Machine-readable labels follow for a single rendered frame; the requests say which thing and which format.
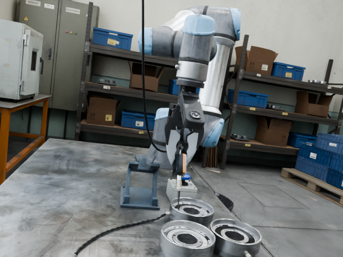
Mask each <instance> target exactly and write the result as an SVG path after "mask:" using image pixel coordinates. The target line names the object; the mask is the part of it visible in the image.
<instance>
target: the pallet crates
mask: <svg viewBox="0 0 343 257"><path fill-rule="evenodd" d="M307 144H311V143H300V146H299V147H300V148H299V152H298V155H297V156H298V158H297V162H296V167H295V168H292V169H290V168H282V172H281V176H280V177H282V178H284V179H286V180H288V181H290V182H292V183H294V184H296V185H298V186H300V187H302V188H304V189H306V190H308V191H310V192H312V193H314V194H316V195H318V196H320V197H322V198H324V199H326V200H328V201H330V202H332V203H334V204H336V205H338V206H340V207H342V208H343V136H341V135H336V134H327V133H318V136H317V140H316V144H311V145H312V146H310V145H307ZM293 174H294V175H296V176H297V178H299V179H302V180H304V181H306V182H308V184H307V186H306V185H304V184H302V183H300V182H298V181H295V180H294V179H292V176H293ZM321 189H323V190H325V191H327V192H329V193H332V194H334V195H336V196H338V197H340V198H341V199H340V201H338V200H336V199H334V198H331V197H329V196H327V195H325V194H323V193H321V192H320V190H321Z"/></svg>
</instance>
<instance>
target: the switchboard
mask: <svg viewBox="0 0 343 257"><path fill-rule="evenodd" d="M88 7H89V4H85V3H80V2H75V1H72V0H20V1H19V18H18V22H19V23H23V24H26V25H27V26H29V27H31V28H32V29H34V30H36V31H37V32H39V33H41V34H43V50H42V59H43V61H44V62H43V72H42V74H40V81H39V94H45V95H51V96H50V97H49V99H48V116H47V126H46V137H45V142H46V141H47V136H48V125H49V119H50V109H56V110H65V111H66V116H65V126H64V134H63V135H64V136H63V140H65V135H66V125H67V115H68V111H73V112H77V109H78V100H79V91H80V81H81V72H82V63H83V53H84V44H85V35H86V25H87V16H88ZM99 13H100V8H99V6H95V5H93V11H92V20H91V29H90V43H91V44H93V43H92V42H93V33H94V32H93V27H98V22H99ZM93 63H94V52H89V53H88V57H87V66H86V76H85V82H91V81H92V72H93ZM86 95H87V101H88V105H89V96H90V91H89V90H84V94H83V103H82V113H87V102H86ZM32 107H41V108H43V102H40V103H38V104H35V105H32V106H30V113H29V127H28V134H29V133H30V127H31V115H32Z"/></svg>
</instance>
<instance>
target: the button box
mask: <svg viewBox="0 0 343 257"><path fill-rule="evenodd" d="M197 191H198V190H197V188H196V187H195V185H194V184H193V183H192V181H187V180H185V183H182V187H181V191H180V197H190V198H195V199H196V196H197ZM166 194H167V196H168V198H169V200H170V202H171V201H172V200H173V199H175V198H178V191H177V180H176V179H168V183H167V189H166Z"/></svg>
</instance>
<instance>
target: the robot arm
mask: <svg viewBox="0 0 343 257"><path fill-rule="evenodd" d="M240 27H241V11H240V10H239V9H236V8H231V7H228V8H227V7H216V6H205V5H200V6H193V7H190V8H187V9H184V10H182V11H180V12H179V13H178V14H177V15H176V16H175V18H174V19H172V20H170V21H168V22H167V23H165V24H163V25H162V26H160V27H158V28H152V27H150V28H144V54H146V55H150V56H160V57H168V58H175V59H179V61H178V65H175V69H177V75H176V77H177V78H178V79H176V84H177V85H179V87H180V89H179V95H178V102H176V103H171V102H170V104H169V108H160V109H158V110H157V113H156V118H155V124H154V131H153V138H152V141H153V143H154V144H155V145H156V146H157V147H158V148H159V149H161V150H167V152H160V151H158V150H157V149H155V148H154V146H153V145H152V144H151V146H150V148H149V150H148V152H147V154H146V164H148V165H149V166H150V164H151V162H152V160H153V158H154V157H155V156H156V158H155V160H154V162H153V163H155V164H160V169H167V170H173V164H174V161H175V156H176V154H177V153H178V149H177V146H178V144H179V143H181V142H184V143H187V147H186V149H185V151H186V165H187V164H188V163H189V162H190V161H191V159H192V157H193V156H194V154H195V152H196V150H197V149H198V147H199V146H203V147H204V146H205V147H215V146H216V145H217V143H218V140H219V137H220V135H221V132H222V129H223V125H224V120H223V119H222V118H221V117H222V114H221V112H220V111H219V104H220V100H221V95H222V90H223V85H224V79H225V74H226V69H227V63H228V58H229V52H230V49H231V48H232V47H233V46H234V45H235V42H236V41H239V40H240ZM197 88H200V92H199V95H198V93H196V90H197Z"/></svg>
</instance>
